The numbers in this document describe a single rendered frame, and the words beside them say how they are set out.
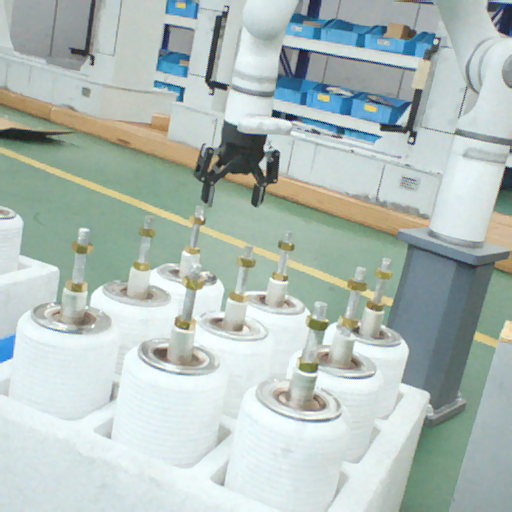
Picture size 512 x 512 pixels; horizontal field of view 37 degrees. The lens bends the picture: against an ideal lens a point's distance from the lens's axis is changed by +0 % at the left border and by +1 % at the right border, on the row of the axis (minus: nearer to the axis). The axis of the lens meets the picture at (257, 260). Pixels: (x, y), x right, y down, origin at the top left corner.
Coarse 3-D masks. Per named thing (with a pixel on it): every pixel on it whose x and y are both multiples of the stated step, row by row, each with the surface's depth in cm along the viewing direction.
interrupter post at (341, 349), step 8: (336, 336) 74; (344, 336) 74; (352, 336) 75; (336, 344) 74; (344, 344) 74; (352, 344) 74; (336, 352) 75; (344, 352) 74; (328, 360) 76; (336, 360) 75; (344, 360) 75
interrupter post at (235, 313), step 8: (232, 304) 78; (240, 304) 78; (232, 312) 78; (240, 312) 78; (224, 320) 79; (232, 320) 78; (240, 320) 79; (224, 328) 79; (232, 328) 79; (240, 328) 79
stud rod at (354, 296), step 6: (360, 270) 73; (354, 276) 73; (360, 276) 73; (360, 282) 73; (354, 294) 74; (348, 300) 74; (354, 300) 74; (348, 306) 74; (354, 306) 74; (348, 312) 74; (354, 312) 74; (348, 318) 74; (342, 330) 75; (348, 330) 74; (348, 336) 75
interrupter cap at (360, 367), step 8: (320, 352) 77; (328, 352) 78; (352, 352) 79; (320, 360) 75; (352, 360) 77; (360, 360) 77; (368, 360) 77; (320, 368) 73; (328, 368) 73; (336, 368) 73; (344, 368) 75; (352, 368) 75; (360, 368) 75; (368, 368) 75; (376, 368) 75; (336, 376) 72; (344, 376) 72; (352, 376) 72; (360, 376) 73; (368, 376) 73
